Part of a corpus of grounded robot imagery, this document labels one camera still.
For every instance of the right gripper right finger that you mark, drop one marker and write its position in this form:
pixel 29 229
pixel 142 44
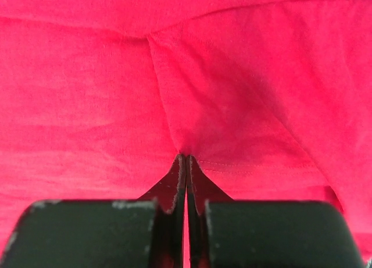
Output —
pixel 224 232

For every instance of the pink t shirt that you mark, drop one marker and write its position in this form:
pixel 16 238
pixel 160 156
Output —
pixel 272 97

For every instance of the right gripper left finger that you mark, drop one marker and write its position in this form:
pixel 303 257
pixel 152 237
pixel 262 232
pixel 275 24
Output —
pixel 143 232

